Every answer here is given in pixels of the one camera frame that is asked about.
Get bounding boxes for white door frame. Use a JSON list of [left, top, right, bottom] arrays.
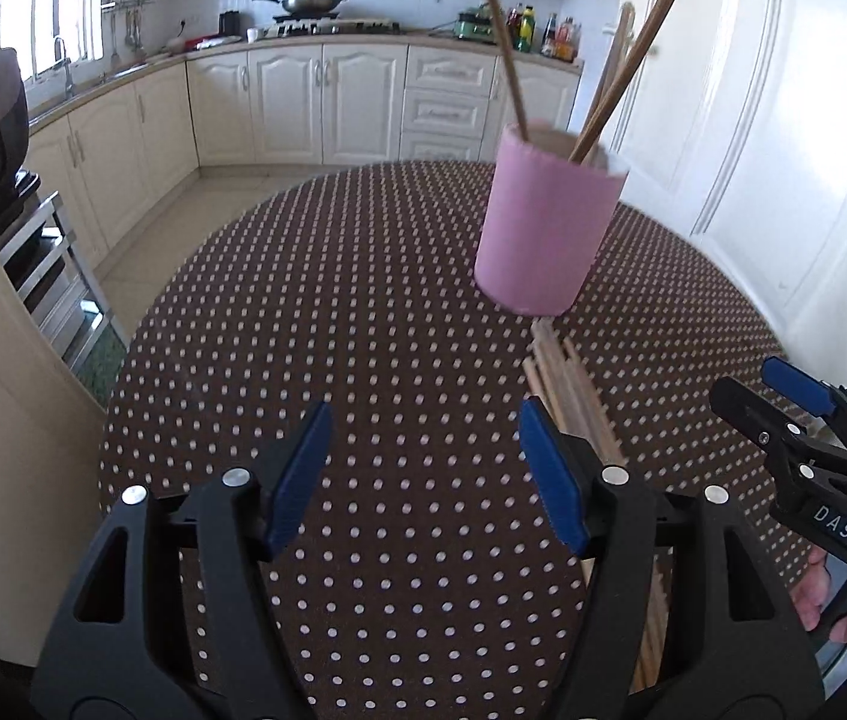
[[0, 67, 110, 672]]

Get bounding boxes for green electric cooker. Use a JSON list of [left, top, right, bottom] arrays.
[[455, 6, 499, 40]]

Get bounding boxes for orange sauce bottle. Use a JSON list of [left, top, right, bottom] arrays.
[[554, 17, 582, 62]]

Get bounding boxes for row of wooden chopsticks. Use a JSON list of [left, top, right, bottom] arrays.
[[522, 319, 672, 691]]

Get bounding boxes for kitchen window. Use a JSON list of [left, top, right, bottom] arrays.
[[0, 0, 105, 83]]

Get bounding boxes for white lower kitchen cabinets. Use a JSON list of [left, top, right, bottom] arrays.
[[22, 41, 585, 271]]

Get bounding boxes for wok with lid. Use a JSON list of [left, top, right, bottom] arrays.
[[252, 0, 351, 16]]

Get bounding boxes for metal shelf rack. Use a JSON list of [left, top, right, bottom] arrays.
[[0, 191, 128, 383]]

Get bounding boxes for white door with handle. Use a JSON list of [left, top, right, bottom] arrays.
[[603, 0, 847, 428]]

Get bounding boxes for cream door handle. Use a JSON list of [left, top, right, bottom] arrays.
[[594, 2, 638, 112]]

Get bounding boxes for gas stove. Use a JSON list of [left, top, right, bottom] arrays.
[[262, 15, 402, 37]]

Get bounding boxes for person's right hand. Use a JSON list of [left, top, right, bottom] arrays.
[[791, 547, 847, 643]]

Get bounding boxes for wall utensil rack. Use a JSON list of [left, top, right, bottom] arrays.
[[100, 0, 161, 61]]

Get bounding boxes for brown polka dot tablecloth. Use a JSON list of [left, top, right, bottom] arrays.
[[98, 160, 833, 720]]

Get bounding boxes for pink cup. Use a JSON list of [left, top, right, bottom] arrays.
[[474, 122, 632, 317]]

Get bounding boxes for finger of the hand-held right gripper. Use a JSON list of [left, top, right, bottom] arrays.
[[710, 376, 847, 488], [762, 358, 847, 466]]

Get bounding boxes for white cabinet drawer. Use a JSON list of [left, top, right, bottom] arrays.
[[402, 90, 490, 134], [399, 130, 484, 164], [404, 45, 498, 96]]

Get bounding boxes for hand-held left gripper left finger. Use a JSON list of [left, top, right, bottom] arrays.
[[31, 400, 336, 720]]

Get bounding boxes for steel sink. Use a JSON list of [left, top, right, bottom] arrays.
[[93, 62, 154, 83]]

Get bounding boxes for metal faucet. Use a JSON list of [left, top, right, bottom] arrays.
[[54, 36, 75, 98]]

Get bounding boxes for single wooden chopstick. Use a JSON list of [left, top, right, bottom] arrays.
[[468, 0, 531, 142], [569, 0, 698, 164]]

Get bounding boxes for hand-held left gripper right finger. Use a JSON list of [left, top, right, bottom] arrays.
[[517, 397, 825, 720]]

